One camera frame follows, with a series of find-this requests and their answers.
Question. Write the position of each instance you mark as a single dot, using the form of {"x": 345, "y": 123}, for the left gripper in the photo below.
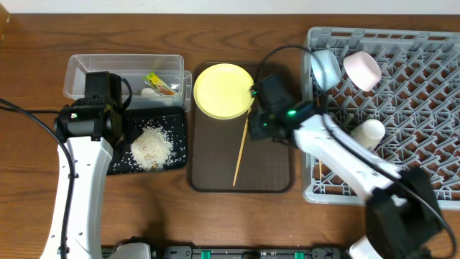
{"x": 126, "y": 130}

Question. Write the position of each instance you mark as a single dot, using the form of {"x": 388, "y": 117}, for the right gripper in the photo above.
{"x": 255, "y": 129}

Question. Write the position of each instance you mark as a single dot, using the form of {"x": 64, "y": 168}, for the rice grains food waste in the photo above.
{"x": 152, "y": 147}

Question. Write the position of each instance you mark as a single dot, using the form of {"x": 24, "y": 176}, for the white tissue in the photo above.
{"x": 148, "y": 93}

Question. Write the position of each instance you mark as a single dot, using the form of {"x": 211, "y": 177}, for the wooden chopstick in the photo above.
{"x": 241, "y": 148}
{"x": 320, "y": 164}

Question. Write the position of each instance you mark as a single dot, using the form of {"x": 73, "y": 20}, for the green yellow snack wrapper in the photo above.
{"x": 158, "y": 84}

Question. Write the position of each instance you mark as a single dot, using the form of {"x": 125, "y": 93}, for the light blue bowl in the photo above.
{"x": 325, "y": 69}

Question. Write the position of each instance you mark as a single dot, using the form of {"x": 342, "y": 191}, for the white cup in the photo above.
{"x": 369, "y": 133}

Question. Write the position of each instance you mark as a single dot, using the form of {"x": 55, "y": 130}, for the white bowl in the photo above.
{"x": 363, "y": 70}

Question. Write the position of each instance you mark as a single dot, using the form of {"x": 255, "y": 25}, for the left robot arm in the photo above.
{"x": 86, "y": 136}

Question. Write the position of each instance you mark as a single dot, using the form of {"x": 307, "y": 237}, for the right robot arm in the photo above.
{"x": 402, "y": 212}

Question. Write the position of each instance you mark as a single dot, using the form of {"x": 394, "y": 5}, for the grey dishwasher rack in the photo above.
{"x": 417, "y": 98}

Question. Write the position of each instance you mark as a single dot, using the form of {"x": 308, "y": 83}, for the black plastic bin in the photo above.
{"x": 178, "y": 126}

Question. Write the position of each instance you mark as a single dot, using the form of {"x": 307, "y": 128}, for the yellow plate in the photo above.
{"x": 223, "y": 91}

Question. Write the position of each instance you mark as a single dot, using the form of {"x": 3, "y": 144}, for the clear plastic bin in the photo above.
{"x": 133, "y": 67}

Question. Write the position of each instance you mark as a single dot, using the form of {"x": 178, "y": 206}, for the brown serving tray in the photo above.
{"x": 266, "y": 166}

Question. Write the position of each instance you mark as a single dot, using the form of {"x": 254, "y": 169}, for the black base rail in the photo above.
{"x": 187, "y": 250}

